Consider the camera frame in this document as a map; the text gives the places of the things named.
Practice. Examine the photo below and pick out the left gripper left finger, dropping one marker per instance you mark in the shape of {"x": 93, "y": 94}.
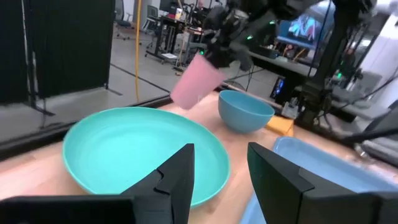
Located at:
{"x": 174, "y": 186}

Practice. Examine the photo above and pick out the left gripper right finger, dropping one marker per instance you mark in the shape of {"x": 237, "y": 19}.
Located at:
{"x": 280, "y": 193}

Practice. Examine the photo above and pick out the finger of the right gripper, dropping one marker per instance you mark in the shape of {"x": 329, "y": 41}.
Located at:
{"x": 245, "y": 60}
{"x": 217, "y": 59}

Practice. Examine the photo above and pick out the pink plastic cup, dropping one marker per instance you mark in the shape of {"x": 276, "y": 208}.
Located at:
{"x": 196, "y": 84}

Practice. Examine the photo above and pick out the blue plastic bowl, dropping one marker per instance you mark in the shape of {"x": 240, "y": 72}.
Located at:
{"x": 245, "y": 115}

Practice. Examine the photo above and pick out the teal plastic plate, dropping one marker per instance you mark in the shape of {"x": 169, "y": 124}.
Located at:
{"x": 124, "y": 149}

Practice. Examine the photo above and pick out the yellow cloth napkin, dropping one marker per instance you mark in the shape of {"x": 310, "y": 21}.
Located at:
{"x": 280, "y": 126}

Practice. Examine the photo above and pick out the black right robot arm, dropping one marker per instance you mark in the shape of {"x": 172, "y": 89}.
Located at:
{"x": 337, "y": 40}

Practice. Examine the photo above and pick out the blue plastic tray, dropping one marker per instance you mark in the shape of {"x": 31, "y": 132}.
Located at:
{"x": 326, "y": 165}

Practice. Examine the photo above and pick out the long black workbench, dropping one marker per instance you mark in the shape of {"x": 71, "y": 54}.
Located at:
{"x": 280, "y": 62}

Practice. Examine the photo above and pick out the person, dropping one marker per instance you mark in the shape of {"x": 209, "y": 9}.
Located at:
{"x": 200, "y": 6}

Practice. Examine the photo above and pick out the black mesh computer case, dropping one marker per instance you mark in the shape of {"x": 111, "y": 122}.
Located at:
{"x": 277, "y": 90}

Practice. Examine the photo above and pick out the black office desk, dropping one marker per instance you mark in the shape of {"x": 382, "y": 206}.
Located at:
{"x": 168, "y": 34}

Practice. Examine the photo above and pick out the display screen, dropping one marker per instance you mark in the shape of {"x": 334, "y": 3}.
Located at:
{"x": 304, "y": 28}

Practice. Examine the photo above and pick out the black office chair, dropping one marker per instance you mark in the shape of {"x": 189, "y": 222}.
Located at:
{"x": 121, "y": 21}

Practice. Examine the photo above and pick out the black partition screen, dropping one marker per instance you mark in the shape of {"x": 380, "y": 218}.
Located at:
{"x": 71, "y": 46}

